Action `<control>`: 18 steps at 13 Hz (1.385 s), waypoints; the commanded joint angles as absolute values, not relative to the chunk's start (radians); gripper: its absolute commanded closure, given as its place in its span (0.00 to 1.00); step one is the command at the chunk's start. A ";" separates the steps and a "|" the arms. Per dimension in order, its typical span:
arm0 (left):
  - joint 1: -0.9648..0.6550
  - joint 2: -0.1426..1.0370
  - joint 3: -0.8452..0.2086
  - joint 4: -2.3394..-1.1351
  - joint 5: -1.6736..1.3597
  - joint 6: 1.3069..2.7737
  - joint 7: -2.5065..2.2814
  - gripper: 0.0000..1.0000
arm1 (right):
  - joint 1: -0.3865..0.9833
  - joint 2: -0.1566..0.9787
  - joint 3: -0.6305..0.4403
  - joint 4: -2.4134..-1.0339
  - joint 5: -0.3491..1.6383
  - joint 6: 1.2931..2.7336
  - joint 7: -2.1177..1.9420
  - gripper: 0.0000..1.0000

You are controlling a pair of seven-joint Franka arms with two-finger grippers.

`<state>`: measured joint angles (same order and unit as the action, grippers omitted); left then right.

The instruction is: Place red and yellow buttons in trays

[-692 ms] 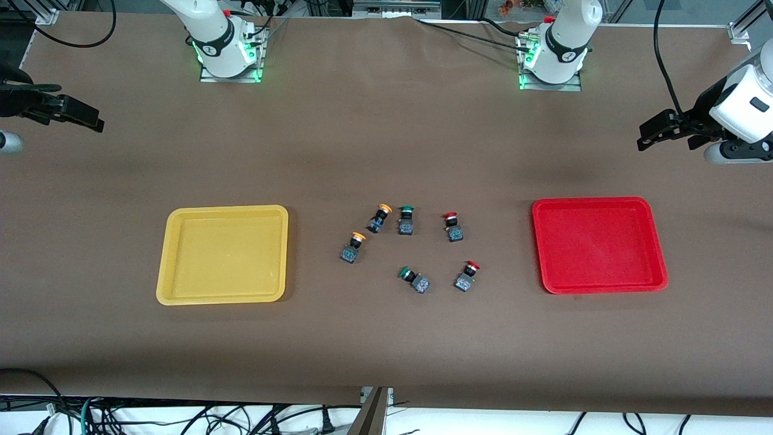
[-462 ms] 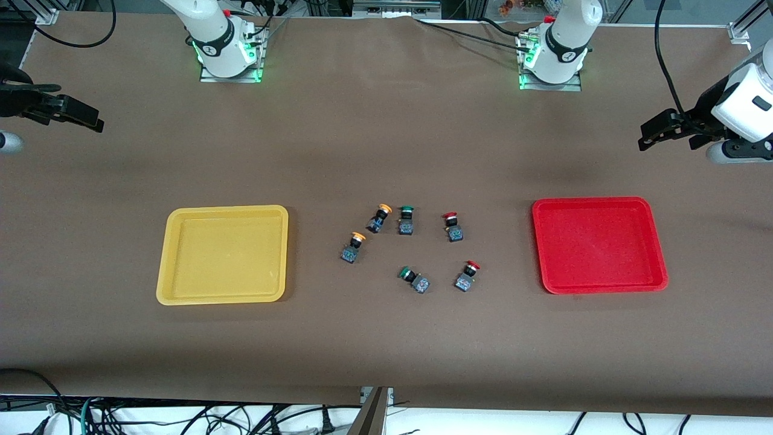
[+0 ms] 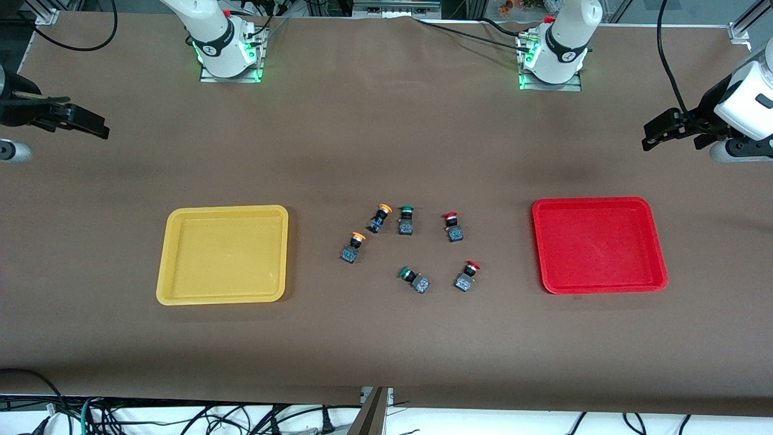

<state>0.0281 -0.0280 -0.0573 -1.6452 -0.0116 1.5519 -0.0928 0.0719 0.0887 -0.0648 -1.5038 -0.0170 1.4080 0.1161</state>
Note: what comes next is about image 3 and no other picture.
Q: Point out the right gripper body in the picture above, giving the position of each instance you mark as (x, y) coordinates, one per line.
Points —
(14, 110)

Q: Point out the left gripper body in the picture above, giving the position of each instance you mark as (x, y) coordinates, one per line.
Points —
(710, 102)

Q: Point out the red push button switch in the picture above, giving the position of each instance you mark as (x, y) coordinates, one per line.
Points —
(453, 228)
(466, 278)

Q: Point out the yellow push button switch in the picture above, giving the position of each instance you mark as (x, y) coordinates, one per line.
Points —
(380, 219)
(352, 249)

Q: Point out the red plastic tray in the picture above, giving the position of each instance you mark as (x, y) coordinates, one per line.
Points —
(598, 272)

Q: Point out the yellow plastic tray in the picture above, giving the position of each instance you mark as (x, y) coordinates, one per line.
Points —
(223, 284)

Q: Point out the brown table cover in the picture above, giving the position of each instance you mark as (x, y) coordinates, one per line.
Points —
(386, 338)

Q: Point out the black power plug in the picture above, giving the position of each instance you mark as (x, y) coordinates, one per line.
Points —
(327, 421)

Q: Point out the aluminium frame corner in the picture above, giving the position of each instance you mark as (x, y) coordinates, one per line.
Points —
(746, 27)
(45, 13)

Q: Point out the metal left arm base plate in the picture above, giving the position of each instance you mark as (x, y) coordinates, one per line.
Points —
(577, 84)

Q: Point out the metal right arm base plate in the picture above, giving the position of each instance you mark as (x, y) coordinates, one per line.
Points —
(256, 66)

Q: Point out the green push button switch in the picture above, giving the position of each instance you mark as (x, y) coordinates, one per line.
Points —
(406, 222)
(416, 280)

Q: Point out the grey metal frame bar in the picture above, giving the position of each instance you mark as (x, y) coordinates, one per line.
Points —
(395, 7)

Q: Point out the aluminium frame post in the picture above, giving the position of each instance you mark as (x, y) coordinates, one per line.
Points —
(369, 414)

